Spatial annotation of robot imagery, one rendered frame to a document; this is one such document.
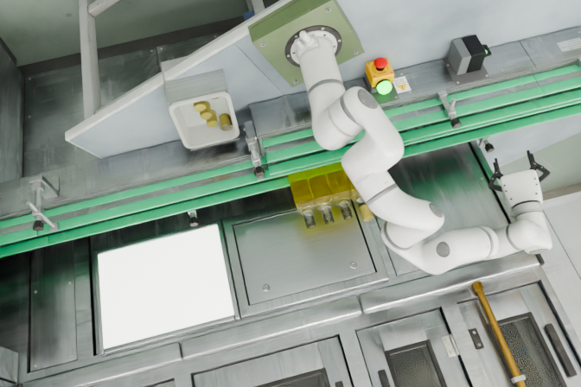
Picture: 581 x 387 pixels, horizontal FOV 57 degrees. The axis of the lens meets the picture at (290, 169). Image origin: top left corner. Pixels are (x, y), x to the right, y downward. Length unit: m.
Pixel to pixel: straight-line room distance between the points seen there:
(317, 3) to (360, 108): 0.31
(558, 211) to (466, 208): 3.67
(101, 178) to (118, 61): 0.72
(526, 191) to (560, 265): 3.66
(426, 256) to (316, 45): 0.60
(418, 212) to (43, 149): 1.47
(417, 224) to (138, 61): 1.47
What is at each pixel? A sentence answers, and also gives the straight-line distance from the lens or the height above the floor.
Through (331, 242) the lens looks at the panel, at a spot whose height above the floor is 1.15.
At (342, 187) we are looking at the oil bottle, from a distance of 1.64.
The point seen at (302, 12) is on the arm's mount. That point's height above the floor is 0.81.
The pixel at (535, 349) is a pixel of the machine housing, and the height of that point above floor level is 1.62.
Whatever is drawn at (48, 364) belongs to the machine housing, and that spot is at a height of 1.30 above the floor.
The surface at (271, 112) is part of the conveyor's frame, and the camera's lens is 1.65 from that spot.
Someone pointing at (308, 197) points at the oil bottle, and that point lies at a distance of 1.63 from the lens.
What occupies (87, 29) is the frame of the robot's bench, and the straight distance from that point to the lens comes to 2.04.
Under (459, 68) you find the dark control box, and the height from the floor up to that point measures 0.83.
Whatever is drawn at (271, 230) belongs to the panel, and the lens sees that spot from 1.76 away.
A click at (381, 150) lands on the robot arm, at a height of 1.22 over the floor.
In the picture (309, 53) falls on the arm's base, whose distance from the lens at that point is 1.40.
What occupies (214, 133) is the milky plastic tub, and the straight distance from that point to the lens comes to 1.67.
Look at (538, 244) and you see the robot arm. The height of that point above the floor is 1.40.
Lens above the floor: 1.80
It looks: 31 degrees down
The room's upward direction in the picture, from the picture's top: 164 degrees clockwise
